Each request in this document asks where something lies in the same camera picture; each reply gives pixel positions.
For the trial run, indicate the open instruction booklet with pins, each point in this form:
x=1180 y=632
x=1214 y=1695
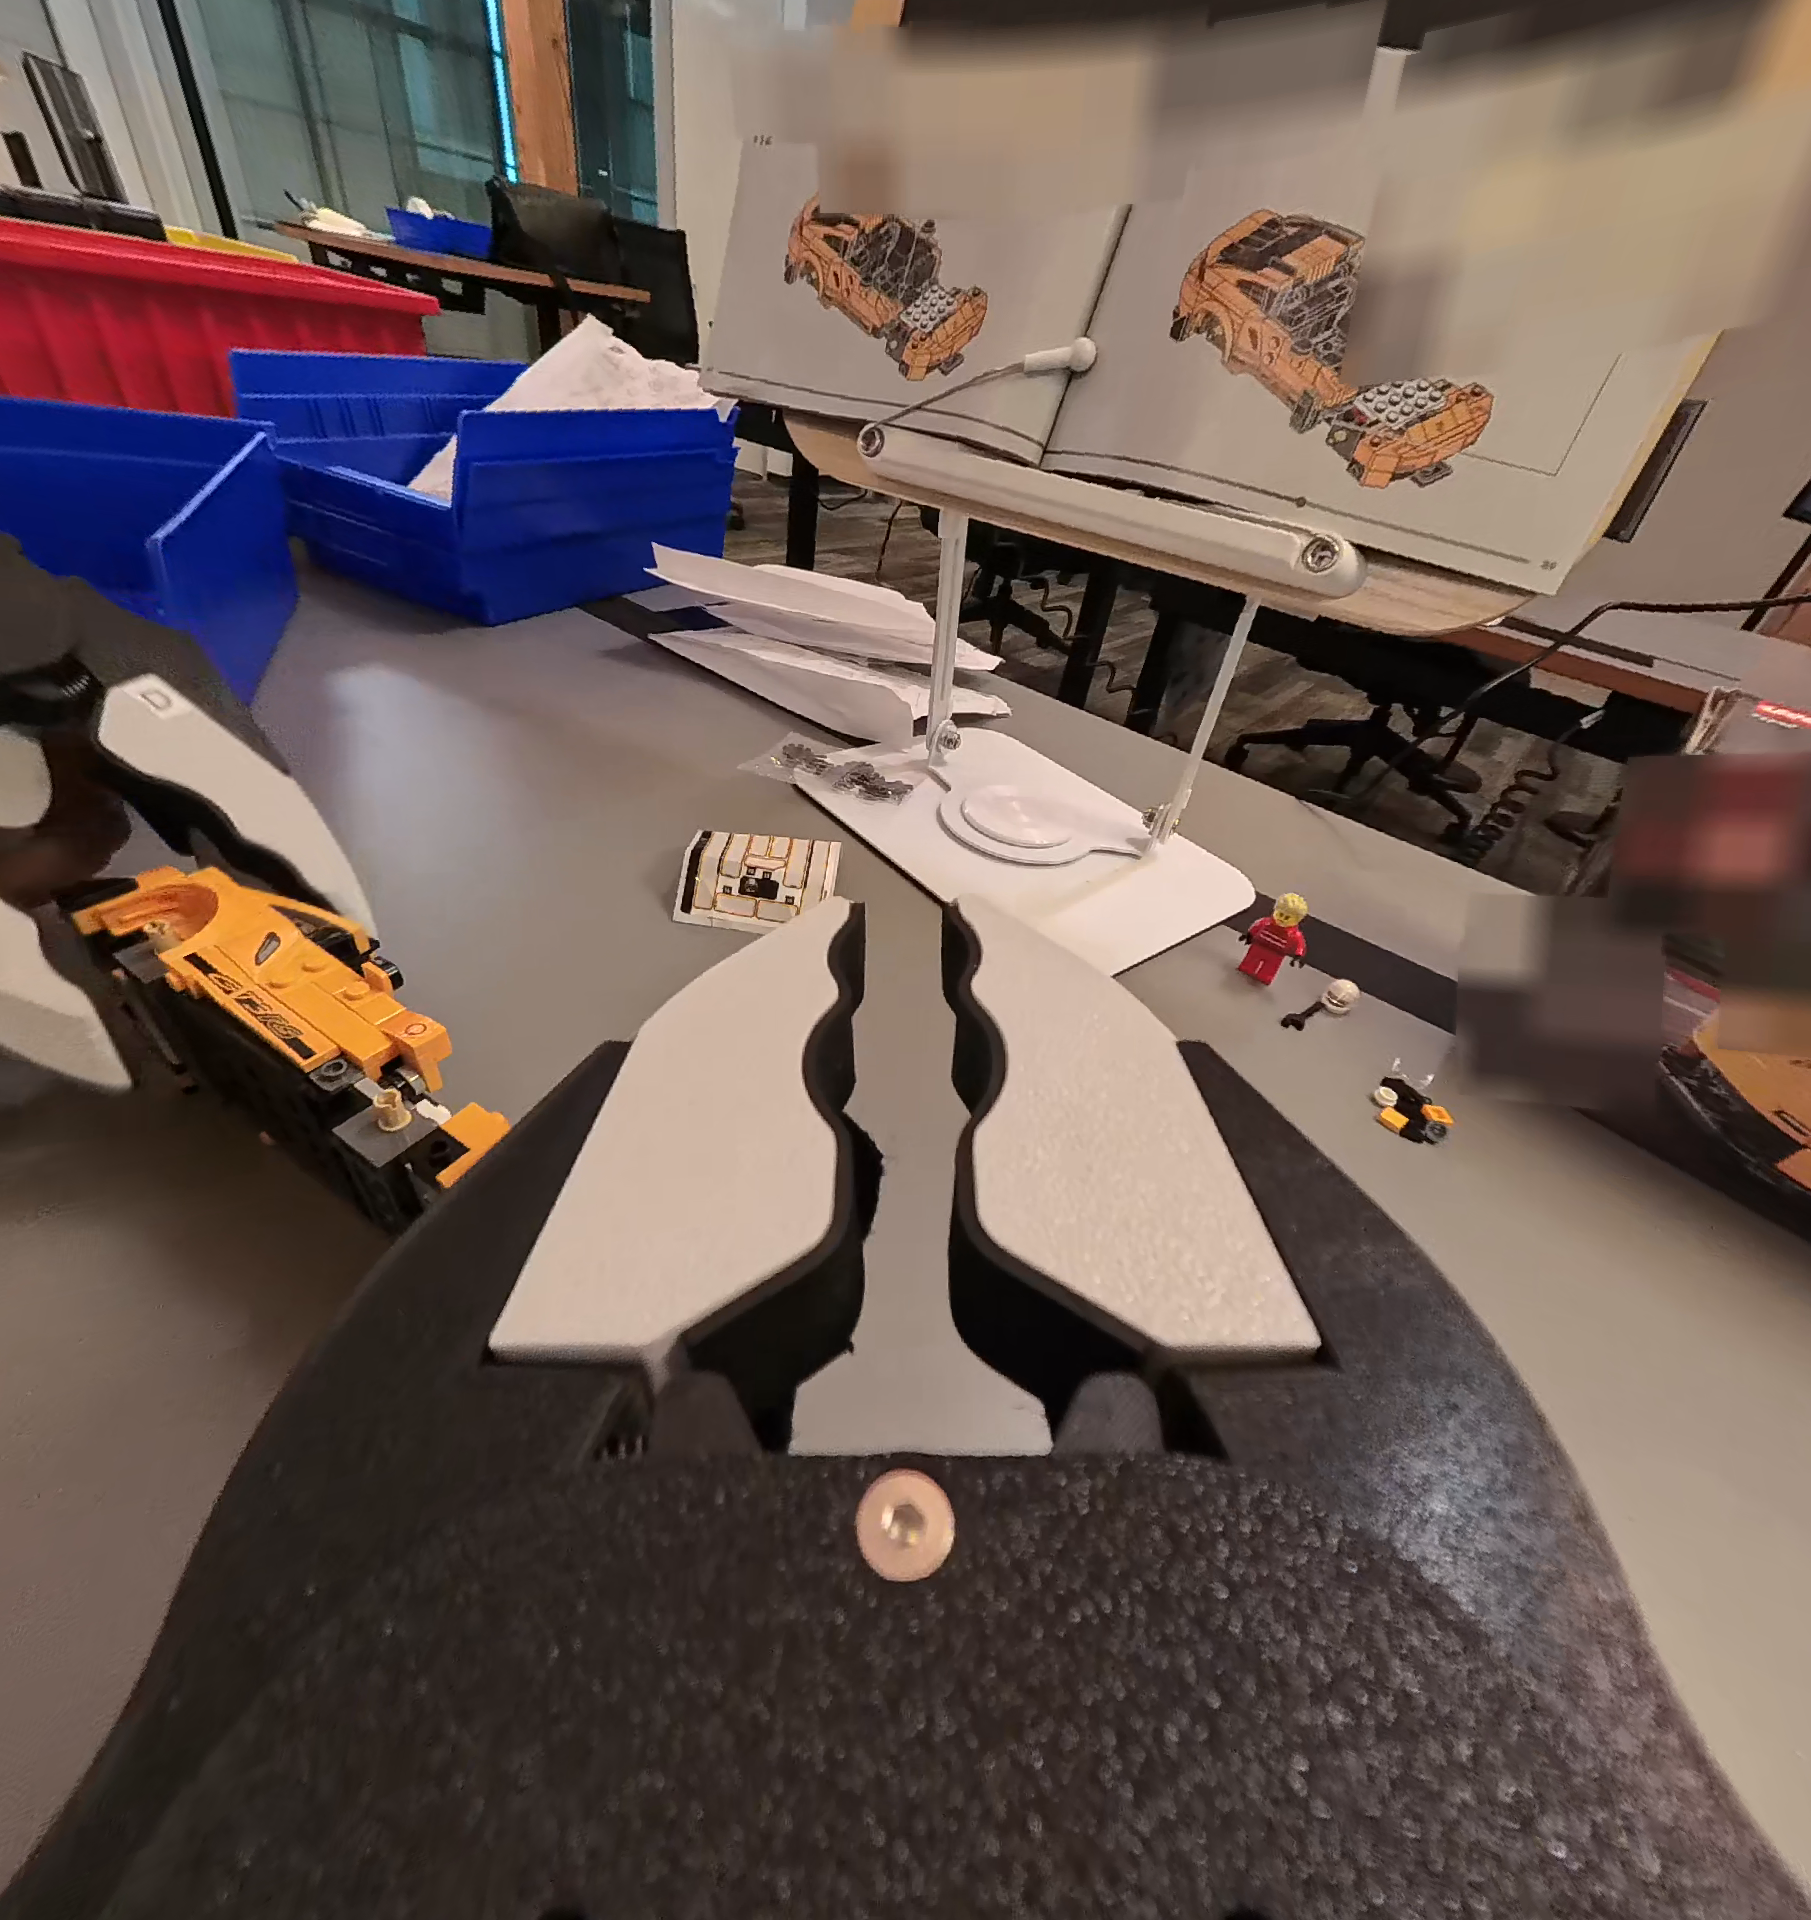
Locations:
x=785 y=330

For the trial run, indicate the grey desk with wooden edge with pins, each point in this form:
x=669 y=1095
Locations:
x=1594 y=661

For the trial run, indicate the small orange black lego cluster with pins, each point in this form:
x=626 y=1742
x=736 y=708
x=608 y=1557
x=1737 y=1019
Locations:
x=1407 y=1112

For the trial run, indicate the yellow lego car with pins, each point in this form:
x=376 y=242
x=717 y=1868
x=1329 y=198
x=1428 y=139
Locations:
x=260 y=976

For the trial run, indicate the brown wooden desk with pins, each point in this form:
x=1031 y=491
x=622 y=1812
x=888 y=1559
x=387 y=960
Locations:
x=440 y=264

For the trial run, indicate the red plastic bin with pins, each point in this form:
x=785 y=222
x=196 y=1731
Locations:
x=169 y=330

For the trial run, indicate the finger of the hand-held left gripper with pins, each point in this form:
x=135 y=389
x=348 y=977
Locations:
x=230 y=782
x=19 y=990

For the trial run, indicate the lego set box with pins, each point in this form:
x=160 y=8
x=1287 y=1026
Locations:
x=1791 y=1112

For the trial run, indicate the crumpled white paper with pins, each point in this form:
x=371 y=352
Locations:
x=605 y=377

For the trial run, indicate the white sticker sheet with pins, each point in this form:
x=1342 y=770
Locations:
x=755 y=886

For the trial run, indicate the yellow plastic bin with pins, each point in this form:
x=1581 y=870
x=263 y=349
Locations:
x=239 y=241

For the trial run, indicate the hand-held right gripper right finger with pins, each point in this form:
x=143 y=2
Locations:
x=1129 y=1187

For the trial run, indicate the small blue box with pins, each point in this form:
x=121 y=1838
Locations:
x=440 y=232

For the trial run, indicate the small black white lego piece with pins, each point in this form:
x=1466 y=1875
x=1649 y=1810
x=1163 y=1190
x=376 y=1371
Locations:
x=1341 y=995

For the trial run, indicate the blue plastic bin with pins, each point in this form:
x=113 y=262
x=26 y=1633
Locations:
x=575 y=525
x=95 y=481

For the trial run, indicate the red lego minifigure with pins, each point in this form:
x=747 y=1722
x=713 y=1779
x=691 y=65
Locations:
x=1273 y=946

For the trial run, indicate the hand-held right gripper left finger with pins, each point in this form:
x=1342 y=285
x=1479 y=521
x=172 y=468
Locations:
x=680 y=1187

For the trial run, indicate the clear bag of dark parts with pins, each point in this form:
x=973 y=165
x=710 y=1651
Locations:
x=830 y=768

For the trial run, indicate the black office chair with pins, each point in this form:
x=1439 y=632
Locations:
x=575 y=241

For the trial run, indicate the black chair base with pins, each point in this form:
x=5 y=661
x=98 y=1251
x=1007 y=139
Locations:
x=1369 y=750

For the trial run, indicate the person's left hand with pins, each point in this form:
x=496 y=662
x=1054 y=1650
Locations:
x=88 y=825

